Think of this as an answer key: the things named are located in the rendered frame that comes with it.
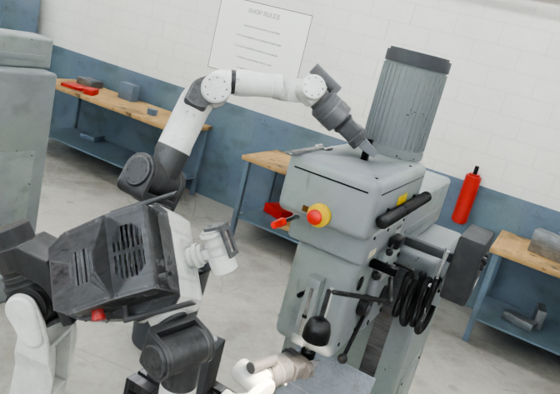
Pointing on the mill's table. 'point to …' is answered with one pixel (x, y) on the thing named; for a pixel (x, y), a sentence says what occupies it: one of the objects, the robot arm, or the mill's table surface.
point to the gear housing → (354, 247)
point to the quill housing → (329, 269)
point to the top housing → (349, 187)
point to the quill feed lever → (356, 326)
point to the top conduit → (402, 210)
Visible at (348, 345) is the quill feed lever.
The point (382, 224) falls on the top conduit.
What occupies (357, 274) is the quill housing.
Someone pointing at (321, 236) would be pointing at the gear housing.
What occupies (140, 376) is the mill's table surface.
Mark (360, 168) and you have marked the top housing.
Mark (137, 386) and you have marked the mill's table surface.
